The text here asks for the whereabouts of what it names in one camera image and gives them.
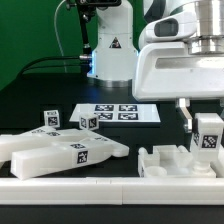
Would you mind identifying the white marker sheet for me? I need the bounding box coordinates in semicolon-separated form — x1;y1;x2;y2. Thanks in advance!
70;103;160;123

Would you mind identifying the small white tagged cube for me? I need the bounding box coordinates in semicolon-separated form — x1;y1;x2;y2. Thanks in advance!
79;113;99;131

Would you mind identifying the white front fence bar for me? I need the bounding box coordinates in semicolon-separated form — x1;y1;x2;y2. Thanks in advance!
0;178;224;205

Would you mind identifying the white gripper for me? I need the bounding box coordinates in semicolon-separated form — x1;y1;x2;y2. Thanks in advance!
132;11;224;133

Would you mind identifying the grey thin cable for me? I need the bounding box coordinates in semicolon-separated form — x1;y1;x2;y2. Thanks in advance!
54;0;69;74

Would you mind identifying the small white tagged nut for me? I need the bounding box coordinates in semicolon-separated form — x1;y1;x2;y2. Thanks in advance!
44;110;60;128

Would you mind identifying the white chair seat part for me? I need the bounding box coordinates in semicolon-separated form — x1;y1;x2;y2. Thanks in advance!
138;145;216;178

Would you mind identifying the white fence bar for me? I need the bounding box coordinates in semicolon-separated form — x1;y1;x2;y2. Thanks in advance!
0;178;224;205
215;148;224;178

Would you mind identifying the white right fence bar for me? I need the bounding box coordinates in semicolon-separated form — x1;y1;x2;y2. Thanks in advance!
215;148;224;178

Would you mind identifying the black cable bundle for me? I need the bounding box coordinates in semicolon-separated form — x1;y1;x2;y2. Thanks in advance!
16;55;93;79

